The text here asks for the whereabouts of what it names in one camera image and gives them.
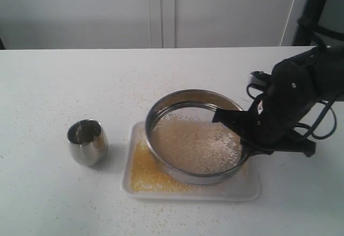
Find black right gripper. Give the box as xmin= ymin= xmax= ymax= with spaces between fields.
xmin=211 ymin=85 xmax=317 ymax=167

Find round steel mesh sieve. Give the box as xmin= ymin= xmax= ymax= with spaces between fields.
xmin=145 ymin=89 xmax=243 ymax=185

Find stainless steel cup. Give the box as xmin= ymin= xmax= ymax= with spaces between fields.
xmin=67 ymin=119 xmax=108 ymax=167

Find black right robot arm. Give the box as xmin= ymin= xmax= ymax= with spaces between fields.
xmin=212 ymin=0 xmax=343 ymax=163

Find beige grains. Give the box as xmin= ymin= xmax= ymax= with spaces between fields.
xmin=150 ymin=117 xmax=242 ymax=174

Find yellow and white grain mixture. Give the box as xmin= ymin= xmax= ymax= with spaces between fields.
xmin=130 ymin=139 xmax=192 ymax=193

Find clear plastic tray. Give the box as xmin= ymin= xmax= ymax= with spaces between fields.
xmin=121 ymin=122 xmax=261 ymax=201

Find white cabinet doors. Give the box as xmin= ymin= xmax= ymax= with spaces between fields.
xmin=1 ymin=0 xmax=306 ymax=49

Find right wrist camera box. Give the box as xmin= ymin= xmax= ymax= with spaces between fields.
xmin=248 ymin=71 xmax=271 ymax=88

